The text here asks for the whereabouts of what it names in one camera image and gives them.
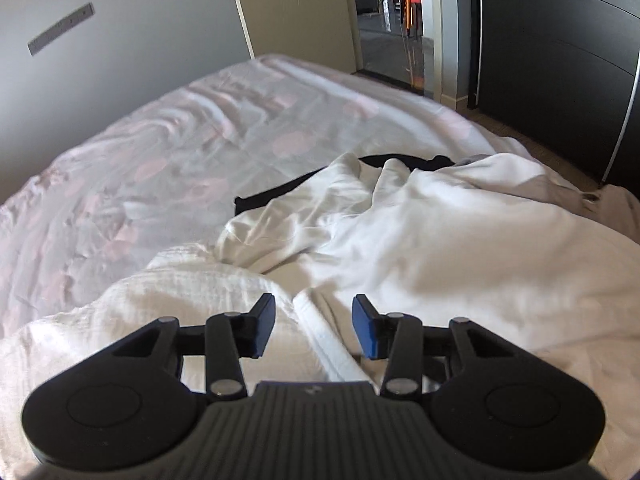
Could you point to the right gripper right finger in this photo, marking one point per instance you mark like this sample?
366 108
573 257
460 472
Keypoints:
397 339

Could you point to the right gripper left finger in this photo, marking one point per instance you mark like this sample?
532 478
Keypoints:
231 336

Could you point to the white smooth shirt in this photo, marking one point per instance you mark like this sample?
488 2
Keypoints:
503 241

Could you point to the black garment under pile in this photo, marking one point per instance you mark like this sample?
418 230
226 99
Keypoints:
350 170

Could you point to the orange chair in hallway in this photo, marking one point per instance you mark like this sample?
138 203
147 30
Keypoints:
412 18

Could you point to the black sliding wardrobe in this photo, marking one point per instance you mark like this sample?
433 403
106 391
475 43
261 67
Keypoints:
566 74

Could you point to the beige bedroom door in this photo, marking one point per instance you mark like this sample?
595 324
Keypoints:
317 31

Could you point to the grey wall plate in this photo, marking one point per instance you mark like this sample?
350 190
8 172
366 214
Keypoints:
60 28

